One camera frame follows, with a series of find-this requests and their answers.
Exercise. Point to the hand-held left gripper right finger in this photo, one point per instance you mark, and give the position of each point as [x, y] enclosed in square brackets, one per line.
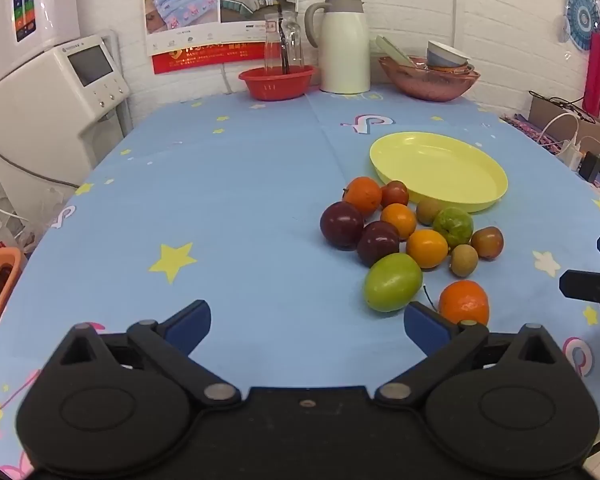
[425, 327]

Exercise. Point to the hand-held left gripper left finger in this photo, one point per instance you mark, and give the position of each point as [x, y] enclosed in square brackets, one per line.
[190, 324]

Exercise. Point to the large oval green mango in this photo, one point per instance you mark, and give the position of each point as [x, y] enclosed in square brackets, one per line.
[393, 282]

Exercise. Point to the smooth orange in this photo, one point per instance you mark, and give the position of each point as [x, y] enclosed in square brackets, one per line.
[426, 248]
[399, 220]

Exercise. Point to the red-brown fruit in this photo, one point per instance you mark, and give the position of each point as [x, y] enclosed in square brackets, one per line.
[487, 242]

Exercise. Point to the round green fruit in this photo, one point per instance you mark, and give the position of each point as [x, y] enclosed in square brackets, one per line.
[453, 225]

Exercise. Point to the dark red plum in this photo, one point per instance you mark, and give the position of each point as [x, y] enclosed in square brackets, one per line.
[342, 225]

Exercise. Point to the small red plum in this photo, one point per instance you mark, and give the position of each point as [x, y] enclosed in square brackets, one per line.
[395, 193]

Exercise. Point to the dimpled orange tangerine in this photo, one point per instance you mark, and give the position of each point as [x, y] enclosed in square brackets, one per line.
[362, 196]
[464, 302]

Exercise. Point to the yellow plastic plate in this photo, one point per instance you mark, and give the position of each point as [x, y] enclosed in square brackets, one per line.
[437, 170]

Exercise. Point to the brown kiwi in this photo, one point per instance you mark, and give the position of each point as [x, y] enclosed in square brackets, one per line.
[464, 260]
[426, 208]

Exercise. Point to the small black box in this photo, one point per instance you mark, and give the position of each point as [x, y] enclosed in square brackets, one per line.
[590, 167]

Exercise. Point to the white power strip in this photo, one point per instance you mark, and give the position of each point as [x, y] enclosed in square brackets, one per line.
[572, 156]

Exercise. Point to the dark purple passion fruit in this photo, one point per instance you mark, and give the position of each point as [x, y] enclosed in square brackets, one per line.
[378, 243]

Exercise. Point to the cardboard box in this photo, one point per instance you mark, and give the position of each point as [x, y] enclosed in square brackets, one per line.
[550, 115]

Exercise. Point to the leopard patterned cloth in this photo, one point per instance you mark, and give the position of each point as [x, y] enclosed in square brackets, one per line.
[525, 127]

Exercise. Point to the blue star printed tablecloth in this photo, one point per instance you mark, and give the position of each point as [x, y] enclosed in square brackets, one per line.
[230, 185]

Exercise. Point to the orange plastic basket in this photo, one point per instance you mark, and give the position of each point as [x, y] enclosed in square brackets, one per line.
[0, 270]

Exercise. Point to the patterned ceramic bowl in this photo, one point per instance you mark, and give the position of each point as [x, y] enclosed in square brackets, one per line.
[467, 67]

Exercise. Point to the pink glass bowl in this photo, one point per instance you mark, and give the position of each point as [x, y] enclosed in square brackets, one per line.
[430, 85]

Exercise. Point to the white and blue cup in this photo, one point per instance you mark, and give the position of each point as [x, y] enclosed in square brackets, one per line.
[445, 54]

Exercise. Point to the red plastic basket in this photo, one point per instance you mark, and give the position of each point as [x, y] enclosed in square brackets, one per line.
[275, 85]

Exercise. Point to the white water dispenser with screen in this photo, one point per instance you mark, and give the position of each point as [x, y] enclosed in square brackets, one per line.
[35, 110]

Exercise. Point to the pale green bowl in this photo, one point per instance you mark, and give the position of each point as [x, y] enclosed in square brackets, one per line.
[392, 50]

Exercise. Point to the clear glass bottle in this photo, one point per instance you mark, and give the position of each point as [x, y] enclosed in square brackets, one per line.
[271, 45]

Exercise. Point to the white thermos jug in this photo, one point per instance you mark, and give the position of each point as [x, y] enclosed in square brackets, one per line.
[345, 45]

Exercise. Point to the thin black stick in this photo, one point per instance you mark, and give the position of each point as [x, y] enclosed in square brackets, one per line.
[281, 40]

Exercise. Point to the clear glass cup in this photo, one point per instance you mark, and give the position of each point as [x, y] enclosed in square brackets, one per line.
[294, 40]

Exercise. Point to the white wall conduit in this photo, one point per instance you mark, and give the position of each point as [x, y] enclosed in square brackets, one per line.
[453, 0]

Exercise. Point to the wall poster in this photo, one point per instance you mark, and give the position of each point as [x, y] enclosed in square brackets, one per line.
[190, 5]

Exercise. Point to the white wall water purifier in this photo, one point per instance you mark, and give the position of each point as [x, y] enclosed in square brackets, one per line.
[50, 5]

